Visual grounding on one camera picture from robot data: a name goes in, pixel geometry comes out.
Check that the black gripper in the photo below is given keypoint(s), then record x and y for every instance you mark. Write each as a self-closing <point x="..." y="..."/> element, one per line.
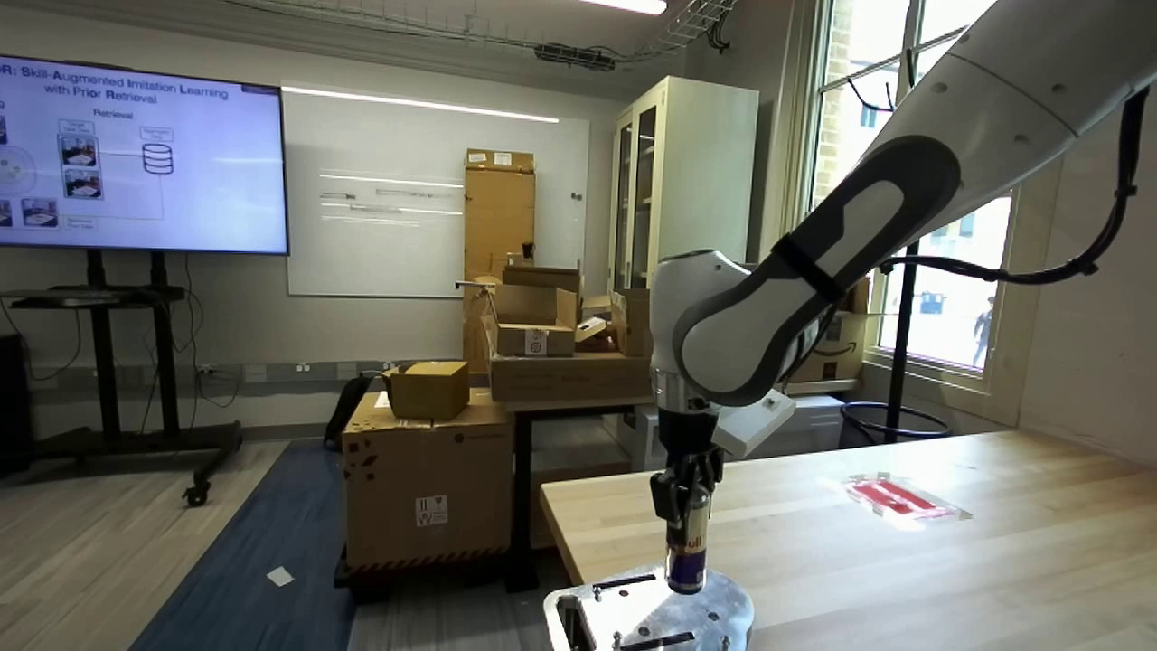
<point x="687" y="441"/>

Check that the silver and blue drink can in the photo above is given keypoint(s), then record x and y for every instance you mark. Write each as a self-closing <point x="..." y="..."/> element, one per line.
<point x="687" y="573"/>

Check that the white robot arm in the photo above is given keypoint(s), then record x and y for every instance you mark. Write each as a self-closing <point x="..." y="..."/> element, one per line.
<point x="845" y="230"/>

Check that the flat metal plate object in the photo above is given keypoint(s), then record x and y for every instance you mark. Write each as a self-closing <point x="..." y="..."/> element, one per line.
<point x="700" y="614"/>

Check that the black side table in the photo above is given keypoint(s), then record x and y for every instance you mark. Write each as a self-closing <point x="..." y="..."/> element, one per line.
<point x="521" y="491"/>

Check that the wide flat cardboard box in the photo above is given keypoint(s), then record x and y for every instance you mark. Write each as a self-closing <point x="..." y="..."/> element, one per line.
<point x="564" y="376"/>

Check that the red packet in clear plastic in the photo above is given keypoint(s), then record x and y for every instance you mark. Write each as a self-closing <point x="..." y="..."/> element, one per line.
<point x="902" y="497"/>

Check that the low cardboard box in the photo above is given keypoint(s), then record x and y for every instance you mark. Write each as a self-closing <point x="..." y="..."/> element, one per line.
<point x="535" y="342"/>

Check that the open cardboard box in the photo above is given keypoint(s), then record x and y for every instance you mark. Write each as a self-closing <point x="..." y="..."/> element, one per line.
<point x="540" y="292"/>

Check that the large cardboard box with label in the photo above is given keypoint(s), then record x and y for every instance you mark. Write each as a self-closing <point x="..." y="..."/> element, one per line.
<point x="420" y="490"/>

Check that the black pole stand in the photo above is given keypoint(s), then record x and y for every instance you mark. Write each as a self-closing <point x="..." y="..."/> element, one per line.
<point x="902" y="336"/>

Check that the small cardboard box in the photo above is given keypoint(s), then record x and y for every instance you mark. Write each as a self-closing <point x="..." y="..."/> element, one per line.
<point x="429" y="388"/>

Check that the white tall cabinet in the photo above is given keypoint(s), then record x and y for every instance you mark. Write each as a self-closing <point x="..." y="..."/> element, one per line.
<point x="693" y="167"/>

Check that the tall upright cardboard box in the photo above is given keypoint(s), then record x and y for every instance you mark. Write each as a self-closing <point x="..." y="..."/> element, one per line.
<point x="495" y="209"/>

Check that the ceiling light panel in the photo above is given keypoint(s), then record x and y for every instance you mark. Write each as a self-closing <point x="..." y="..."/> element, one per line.
<point x="628" y="6"/>

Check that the black screen stand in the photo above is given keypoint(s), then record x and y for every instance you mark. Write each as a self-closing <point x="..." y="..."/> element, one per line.
<point x="132" y="364"/>

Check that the large display screen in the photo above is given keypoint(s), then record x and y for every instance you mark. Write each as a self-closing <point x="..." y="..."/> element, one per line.
<point x="132" y="156"/>

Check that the black speaker box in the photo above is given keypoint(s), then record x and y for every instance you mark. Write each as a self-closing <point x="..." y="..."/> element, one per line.
<point x="16" y="402"/>

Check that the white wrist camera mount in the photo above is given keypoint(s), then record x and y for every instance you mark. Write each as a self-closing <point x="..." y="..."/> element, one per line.
<point x="755" y="425"/>

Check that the wall whiteboard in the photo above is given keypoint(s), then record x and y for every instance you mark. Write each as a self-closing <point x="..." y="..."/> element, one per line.
<point x="409" y="192"/>

